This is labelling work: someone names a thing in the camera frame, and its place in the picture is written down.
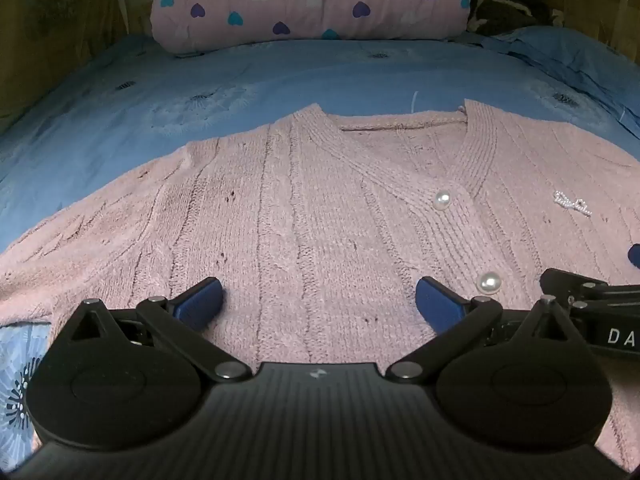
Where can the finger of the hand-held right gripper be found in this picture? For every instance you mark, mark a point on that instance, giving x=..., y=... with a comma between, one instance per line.
x=575, y=287
x=635, y=255

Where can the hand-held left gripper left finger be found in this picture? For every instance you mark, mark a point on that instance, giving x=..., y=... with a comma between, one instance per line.
x=202, y=302

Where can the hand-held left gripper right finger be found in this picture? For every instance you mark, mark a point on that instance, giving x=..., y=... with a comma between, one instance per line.
x=435, y=302

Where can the pink knitted cardigan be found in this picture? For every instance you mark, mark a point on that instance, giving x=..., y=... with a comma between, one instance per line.
x=325, y=210

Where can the blue floral pillow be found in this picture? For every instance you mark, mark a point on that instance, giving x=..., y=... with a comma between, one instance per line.
x=575, y=55

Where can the dark cloth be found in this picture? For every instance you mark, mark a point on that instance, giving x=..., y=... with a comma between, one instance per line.
x=505, y=5

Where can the pink heart-print quilt roll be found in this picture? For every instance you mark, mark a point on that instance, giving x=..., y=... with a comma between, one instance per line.
x=300, y=5

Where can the wooden bed frame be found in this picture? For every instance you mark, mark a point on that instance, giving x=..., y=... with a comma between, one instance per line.
x=60, y=35

